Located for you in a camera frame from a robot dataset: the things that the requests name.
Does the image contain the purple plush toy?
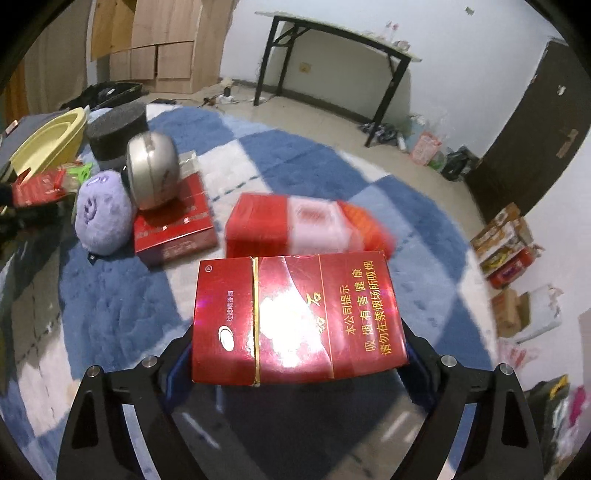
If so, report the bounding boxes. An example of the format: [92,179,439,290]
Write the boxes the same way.
[74,170,135,257]

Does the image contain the red cigarette pack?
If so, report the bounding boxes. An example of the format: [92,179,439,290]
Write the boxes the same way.
[191,251,408,386]

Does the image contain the black foam cylinder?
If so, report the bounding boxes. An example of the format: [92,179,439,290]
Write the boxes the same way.
[86,102,148,171]

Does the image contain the yellow plastic basin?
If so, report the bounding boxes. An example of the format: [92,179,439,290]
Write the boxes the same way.
[9,108,88,180]

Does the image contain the black open suitcase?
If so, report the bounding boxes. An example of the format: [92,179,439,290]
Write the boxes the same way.
[60,81,144,111]

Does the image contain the wooden wardrobe cabinet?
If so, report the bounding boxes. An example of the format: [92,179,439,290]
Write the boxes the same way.
[89,0,236,94]

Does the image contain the stacked cardboard boxes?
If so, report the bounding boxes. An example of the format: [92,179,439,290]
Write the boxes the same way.
[471,203,542,290]

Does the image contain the dark brown door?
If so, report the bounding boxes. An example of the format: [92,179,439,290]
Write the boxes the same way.
[466,41,590,222]

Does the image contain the silver round speaker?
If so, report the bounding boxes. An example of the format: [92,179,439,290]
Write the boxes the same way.
[121,131,180,211]

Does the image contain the flat red gift box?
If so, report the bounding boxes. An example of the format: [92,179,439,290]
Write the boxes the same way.
[133,173,217,266]

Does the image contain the small red packet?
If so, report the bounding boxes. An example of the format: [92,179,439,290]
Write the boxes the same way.
[12,169,67,208]

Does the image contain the blue white checkered rug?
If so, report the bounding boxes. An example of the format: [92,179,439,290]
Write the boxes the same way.
[1,105,496,479]

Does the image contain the black folding table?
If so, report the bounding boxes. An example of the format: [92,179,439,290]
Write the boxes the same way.
[253,11,422,147]

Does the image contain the red white cigarette carton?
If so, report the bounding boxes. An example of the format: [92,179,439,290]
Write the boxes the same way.
[224,193,396,258]

